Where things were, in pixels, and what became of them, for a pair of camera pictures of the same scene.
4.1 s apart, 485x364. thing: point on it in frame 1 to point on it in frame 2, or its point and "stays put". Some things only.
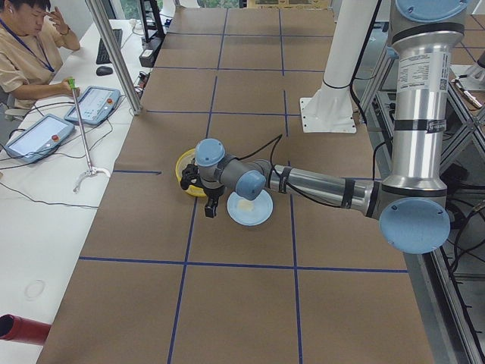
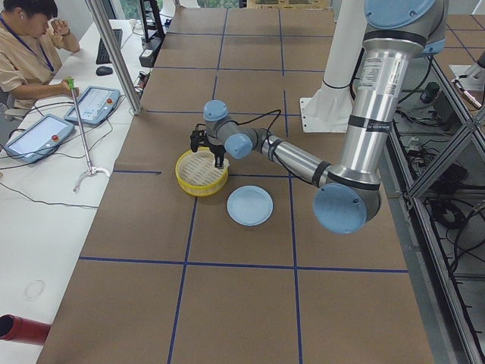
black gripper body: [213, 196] to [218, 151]
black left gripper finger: [209, 211] to [217, 162]
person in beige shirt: [31, 40] stays put
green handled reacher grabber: [92, 171] stays put
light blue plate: [262, 210] stays put
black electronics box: [149, 51] stays put
